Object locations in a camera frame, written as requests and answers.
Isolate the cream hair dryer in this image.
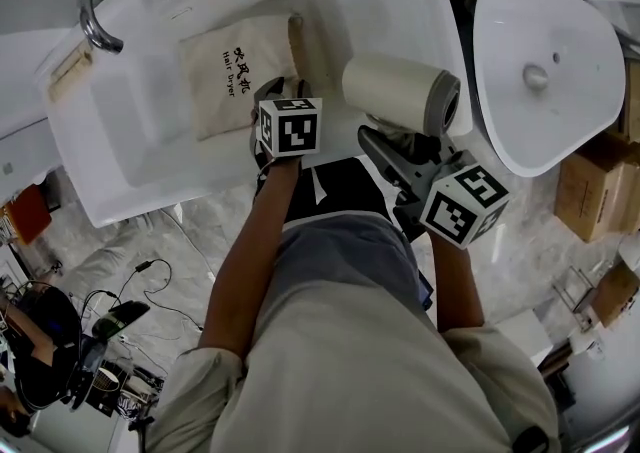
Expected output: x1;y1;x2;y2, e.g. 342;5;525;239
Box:
341;53;464;142

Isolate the wooden comb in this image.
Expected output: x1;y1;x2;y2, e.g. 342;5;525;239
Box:
47;38;95;102

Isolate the white vanity cabinet with sink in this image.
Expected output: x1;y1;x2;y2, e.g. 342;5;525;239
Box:
0;0;474;230

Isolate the person's beige jacket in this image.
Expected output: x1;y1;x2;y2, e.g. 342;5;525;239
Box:
144;280;561;453

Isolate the red box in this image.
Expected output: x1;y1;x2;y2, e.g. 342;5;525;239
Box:
4;185;54;245

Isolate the person's grey shirt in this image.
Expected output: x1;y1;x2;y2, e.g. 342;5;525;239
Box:
277;213;426;332

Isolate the person's right forearm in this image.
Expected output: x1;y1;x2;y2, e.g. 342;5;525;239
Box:
429;233;486;337

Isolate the black cable with adapter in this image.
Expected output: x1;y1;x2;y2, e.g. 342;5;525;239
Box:
82;258;174;315

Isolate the black shoulder strap clip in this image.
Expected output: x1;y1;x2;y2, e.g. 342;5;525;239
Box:
509;425;551;453

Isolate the white freestanding basin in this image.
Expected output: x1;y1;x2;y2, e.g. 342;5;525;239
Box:
472;0;627;178

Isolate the person's left forearm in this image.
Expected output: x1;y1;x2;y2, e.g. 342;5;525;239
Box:
199;155;304;367

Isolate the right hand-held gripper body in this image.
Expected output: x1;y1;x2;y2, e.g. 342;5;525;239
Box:
392;149;511;250

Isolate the small cardboard box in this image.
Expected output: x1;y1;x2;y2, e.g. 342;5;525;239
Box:
592;260;640;330

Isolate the large cardboard box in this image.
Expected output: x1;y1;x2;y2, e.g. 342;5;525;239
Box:
553;133;640;243

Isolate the dark phone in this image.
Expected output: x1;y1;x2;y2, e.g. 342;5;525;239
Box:
417;270;434;313

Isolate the chrome faucet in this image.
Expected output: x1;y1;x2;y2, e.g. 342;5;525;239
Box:
78;0;194;56

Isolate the beige cloth drawstring bag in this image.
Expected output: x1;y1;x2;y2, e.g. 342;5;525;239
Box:
178;13;314;142

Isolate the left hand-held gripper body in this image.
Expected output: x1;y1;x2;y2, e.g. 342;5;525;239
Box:
251;97;324;158

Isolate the black green shoe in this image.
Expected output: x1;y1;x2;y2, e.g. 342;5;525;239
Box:
92;300;151;342

